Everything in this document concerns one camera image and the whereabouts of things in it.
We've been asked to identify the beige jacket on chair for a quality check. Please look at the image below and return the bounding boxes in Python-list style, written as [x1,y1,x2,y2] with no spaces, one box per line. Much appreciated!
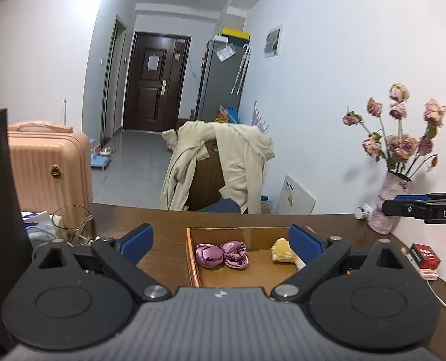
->
[160,121,275,214]

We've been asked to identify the pink textured vase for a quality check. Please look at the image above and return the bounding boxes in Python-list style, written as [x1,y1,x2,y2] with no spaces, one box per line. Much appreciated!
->
[367,172,413,235]

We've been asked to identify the brown wooden chair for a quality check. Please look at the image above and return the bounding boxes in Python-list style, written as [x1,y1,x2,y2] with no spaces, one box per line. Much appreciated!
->
[185,140,241,214]

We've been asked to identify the red cigarette box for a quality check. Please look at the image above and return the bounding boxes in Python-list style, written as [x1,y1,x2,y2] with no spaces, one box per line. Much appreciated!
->
[407,244,441,281]

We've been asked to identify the blue white tissue pack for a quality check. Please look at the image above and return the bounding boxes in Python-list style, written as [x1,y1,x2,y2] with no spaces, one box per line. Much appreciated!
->
[21,211,65,248]

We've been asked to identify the clear glass jar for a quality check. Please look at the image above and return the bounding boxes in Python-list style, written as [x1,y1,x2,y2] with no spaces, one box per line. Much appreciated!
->
[52,205,95,246]

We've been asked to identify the pink ribbed suitcase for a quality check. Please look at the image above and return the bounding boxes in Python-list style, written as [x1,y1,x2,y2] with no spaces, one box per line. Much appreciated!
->
[7,121,93,214]

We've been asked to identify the yellow box on refrigerator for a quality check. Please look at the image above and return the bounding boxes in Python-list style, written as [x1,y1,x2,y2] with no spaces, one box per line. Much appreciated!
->
[220,27,251,40]

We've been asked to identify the dried pink roses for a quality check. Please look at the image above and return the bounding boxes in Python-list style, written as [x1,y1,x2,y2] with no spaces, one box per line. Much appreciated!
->
[342,82,446,181]

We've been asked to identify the dark brown entrance door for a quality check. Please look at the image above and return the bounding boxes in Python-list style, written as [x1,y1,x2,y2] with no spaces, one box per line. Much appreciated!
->
[122,32,190,132]

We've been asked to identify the white board against wall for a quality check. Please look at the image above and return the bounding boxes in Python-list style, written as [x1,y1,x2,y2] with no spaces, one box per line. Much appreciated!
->
[274,175,316,215]

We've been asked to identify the yellow plush toy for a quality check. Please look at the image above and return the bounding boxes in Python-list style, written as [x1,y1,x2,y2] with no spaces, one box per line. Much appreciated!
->
[271,238,306,270]

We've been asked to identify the grey refrigerator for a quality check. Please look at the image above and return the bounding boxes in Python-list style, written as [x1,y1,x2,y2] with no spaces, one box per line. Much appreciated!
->
[195,37,249,122]

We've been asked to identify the orange cardboard box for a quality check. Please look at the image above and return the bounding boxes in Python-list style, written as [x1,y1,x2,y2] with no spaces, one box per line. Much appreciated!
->
[186,227,305,293]

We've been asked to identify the small white bottle by vase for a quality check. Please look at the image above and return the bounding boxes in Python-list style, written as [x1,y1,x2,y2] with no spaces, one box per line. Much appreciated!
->
[354,203,373,220]

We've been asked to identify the white umbrella on refrigerator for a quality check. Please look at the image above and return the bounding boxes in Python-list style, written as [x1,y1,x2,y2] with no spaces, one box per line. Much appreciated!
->
[230,44,251,94]

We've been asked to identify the white electrical panel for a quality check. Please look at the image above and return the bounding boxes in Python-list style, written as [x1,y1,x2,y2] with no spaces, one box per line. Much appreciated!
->
[264,25,283,58]

